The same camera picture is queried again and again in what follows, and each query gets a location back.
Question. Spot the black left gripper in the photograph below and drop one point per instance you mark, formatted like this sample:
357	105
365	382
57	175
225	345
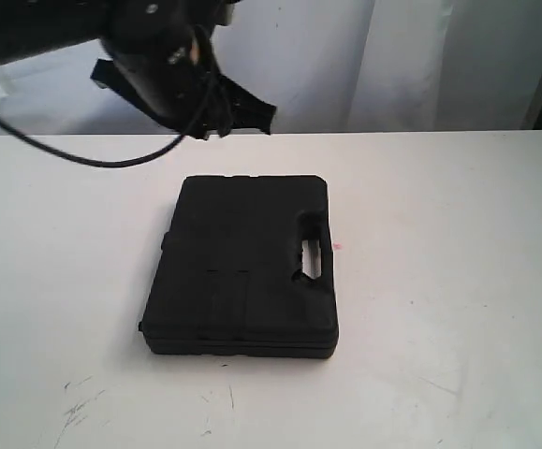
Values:
230	108

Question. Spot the black plastic tool case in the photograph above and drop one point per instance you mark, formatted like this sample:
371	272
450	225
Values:
246	268

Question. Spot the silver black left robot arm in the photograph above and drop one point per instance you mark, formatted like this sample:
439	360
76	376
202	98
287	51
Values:
160	57

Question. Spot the white backdrop curtain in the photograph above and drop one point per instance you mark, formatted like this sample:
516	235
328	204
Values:
327	66

